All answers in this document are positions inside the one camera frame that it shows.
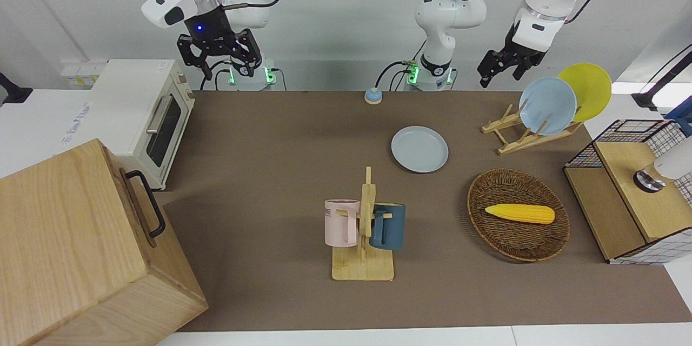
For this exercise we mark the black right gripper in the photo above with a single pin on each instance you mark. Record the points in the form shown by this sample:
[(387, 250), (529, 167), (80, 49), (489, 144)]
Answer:
[(211, 32)]

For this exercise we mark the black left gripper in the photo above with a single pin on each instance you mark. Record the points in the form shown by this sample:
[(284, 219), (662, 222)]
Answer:
[(519, 55)]

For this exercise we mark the gray plate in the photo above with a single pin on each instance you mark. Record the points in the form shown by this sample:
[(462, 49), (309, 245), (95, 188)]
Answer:
[(420, 149)]

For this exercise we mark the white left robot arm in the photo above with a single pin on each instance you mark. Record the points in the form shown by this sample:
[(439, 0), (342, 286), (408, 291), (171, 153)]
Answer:
[(448, 11)]

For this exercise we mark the light blue plate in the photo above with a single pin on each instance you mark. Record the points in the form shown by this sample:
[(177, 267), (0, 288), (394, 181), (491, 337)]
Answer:
[(546, 105)]

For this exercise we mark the wooden plate rack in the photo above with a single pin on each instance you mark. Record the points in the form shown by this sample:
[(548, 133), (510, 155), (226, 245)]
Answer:
[(519, 143)]

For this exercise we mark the yellow plate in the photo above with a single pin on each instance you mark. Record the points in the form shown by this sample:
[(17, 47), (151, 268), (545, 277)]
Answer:
[(592, 86)]

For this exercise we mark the brown table mat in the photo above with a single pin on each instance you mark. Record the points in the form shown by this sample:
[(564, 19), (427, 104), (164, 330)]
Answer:
[(270, 146)]

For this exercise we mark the white toaster oven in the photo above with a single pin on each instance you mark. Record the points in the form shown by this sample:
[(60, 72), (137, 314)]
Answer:
[(124, 102)]

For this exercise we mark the small blue dome knob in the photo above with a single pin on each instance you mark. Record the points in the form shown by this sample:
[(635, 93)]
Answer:
[(373, 96)]

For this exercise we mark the yellow corn cob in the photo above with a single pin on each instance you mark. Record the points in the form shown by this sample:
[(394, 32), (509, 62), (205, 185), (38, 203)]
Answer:
[(521, 214)]

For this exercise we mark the brown wicker basket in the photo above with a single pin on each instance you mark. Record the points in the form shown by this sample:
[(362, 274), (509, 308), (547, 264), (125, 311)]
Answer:
[(519, 243)]

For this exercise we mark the blue object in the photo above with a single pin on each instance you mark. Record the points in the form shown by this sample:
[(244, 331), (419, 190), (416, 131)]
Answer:
[(682, 119)]

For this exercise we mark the white cylindrical bottle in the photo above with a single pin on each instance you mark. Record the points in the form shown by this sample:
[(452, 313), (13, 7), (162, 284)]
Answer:
[(673, 165)]

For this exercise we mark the dark teal mug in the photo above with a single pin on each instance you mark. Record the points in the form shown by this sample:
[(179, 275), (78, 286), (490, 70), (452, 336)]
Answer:
[(392, 227)]

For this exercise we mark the white printed box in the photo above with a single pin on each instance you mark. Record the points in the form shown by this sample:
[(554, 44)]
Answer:
[(38, 124)]

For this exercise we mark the pink mug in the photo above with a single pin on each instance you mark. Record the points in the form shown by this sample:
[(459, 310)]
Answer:
[(339, 227)]

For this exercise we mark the wooden mug tree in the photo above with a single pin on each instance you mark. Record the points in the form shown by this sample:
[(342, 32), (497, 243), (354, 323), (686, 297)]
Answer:
[(362, 269)]

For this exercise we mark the wooden cabinet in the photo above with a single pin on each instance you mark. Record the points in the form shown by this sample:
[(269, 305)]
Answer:
[(65, 248)]

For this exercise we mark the white wall socket panel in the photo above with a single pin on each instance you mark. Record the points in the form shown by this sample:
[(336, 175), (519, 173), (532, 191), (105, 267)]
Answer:
[(81, 71)]

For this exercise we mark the black camera stand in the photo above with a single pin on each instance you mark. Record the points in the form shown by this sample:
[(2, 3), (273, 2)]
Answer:
[(643, 101)]

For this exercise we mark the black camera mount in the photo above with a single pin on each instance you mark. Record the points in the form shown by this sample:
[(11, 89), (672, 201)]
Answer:
[(13, 92)]

